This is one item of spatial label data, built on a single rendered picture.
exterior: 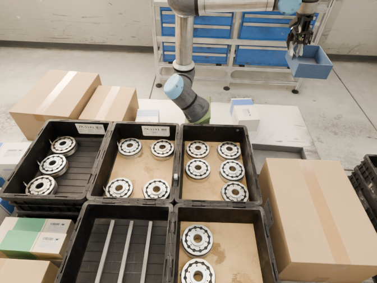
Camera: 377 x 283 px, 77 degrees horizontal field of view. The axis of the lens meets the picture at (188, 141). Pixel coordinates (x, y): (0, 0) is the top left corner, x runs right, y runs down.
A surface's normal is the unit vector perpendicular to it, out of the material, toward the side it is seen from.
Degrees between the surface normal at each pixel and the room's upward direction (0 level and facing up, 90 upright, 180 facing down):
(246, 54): 90
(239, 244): 0
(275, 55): 90
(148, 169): 0
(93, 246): 0
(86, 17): 90
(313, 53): 90
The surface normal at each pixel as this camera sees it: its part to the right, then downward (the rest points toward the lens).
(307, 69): -0.07, 0.72
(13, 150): 0.02, -0.69
